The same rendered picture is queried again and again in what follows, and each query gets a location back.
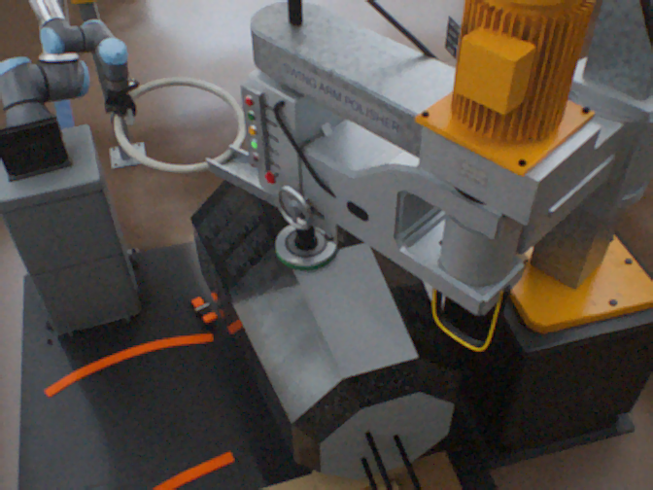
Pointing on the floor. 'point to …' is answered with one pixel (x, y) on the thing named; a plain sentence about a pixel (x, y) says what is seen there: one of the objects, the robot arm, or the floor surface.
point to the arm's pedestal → (72, 240)
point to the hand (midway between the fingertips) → (124, 120)
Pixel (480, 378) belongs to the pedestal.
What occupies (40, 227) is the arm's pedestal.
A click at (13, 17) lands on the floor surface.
